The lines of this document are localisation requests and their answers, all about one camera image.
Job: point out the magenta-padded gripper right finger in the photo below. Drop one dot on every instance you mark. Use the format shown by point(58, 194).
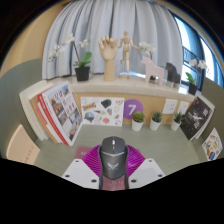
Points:
point(145, 173)

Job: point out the wooden hand model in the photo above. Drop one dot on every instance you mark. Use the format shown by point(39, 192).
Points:
point(109, 55)

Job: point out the red spine book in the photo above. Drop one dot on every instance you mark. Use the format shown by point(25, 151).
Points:
point(50, 116)

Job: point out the pink wooden horse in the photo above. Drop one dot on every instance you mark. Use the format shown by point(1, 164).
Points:
point(154, 71)

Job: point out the dark grey computer mouse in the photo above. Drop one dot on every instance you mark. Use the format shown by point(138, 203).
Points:
point(113, 160)

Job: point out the brown cover book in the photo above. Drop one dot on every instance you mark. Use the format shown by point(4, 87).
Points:
point(36, 113)

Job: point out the black wooden horse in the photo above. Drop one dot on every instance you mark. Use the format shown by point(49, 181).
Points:
point(172, 75)

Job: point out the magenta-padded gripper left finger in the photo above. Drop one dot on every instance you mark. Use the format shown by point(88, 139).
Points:
point(81, 173)

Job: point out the colourful sticker card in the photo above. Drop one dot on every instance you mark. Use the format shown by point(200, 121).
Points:
point(211, 145)

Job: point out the window with dark frame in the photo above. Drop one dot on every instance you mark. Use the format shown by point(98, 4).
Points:
point(191, 36)

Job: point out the black cover book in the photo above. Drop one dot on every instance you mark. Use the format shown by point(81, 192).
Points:
point(196, 118)

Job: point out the white grey curtain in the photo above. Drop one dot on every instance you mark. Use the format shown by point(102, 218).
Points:
point(100, 20)

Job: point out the white orchid in black pot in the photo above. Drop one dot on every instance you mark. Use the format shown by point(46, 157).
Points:
point(82, 73)
point(146, 47)
point(192, 88)

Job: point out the purple round number sign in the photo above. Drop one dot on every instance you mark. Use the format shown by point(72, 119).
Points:
point(132, 109)

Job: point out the white wall socket plate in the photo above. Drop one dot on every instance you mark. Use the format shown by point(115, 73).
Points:
point(170, 106)
point(183, 107)

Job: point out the wooden artist mannequin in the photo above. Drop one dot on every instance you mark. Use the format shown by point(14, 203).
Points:
point(126, 46)

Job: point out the small succulent in white pot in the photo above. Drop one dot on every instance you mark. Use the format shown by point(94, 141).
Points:
point(175, 125)
point(155, 124)
point(137, 125)

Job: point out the thin white book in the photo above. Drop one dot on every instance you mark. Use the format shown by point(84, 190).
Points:
point(42, 121)

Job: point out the white sticker sheet poster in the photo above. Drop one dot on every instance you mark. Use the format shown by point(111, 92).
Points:
point(101, 111)

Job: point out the photo cover magazine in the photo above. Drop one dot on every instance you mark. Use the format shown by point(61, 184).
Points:
point(65, 111)

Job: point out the maroon mouse pad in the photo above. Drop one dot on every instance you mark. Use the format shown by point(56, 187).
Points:
point(82, 151)

